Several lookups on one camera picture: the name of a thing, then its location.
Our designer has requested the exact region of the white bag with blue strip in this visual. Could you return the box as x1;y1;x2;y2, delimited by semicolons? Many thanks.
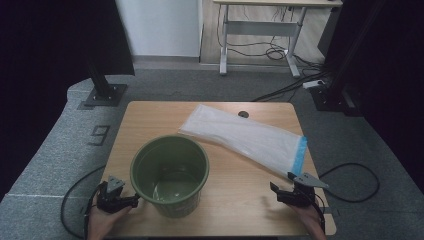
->
178;103;308;179

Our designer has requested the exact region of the white power strip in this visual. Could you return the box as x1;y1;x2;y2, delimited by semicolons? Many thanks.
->
302;79;326;90

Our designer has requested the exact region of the green plastic bucket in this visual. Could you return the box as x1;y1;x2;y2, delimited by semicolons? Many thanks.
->
129;134;211;219

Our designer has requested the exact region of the person's right hand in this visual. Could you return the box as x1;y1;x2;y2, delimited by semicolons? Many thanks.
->
289;202;328;240

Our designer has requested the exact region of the person's left hand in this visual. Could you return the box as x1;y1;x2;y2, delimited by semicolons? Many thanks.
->
87;196;133;240

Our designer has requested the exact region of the tangle of black floor cables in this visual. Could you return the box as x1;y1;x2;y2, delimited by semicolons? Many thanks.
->
216;4;331;103

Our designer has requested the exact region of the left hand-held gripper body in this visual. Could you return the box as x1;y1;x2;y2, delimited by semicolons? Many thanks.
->
95;175;134;214

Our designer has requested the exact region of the black metal stand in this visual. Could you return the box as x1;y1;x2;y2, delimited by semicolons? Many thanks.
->
309;0;388;116
83;61;128;108

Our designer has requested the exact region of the white frame desk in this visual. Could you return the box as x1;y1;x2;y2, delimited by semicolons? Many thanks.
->
213;0;344;78

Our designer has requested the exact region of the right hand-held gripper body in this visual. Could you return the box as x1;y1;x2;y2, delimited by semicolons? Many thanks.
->
278;172;330;208

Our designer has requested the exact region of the black curtain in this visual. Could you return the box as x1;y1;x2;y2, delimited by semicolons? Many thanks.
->
0;0;136;201
318;0;424;188

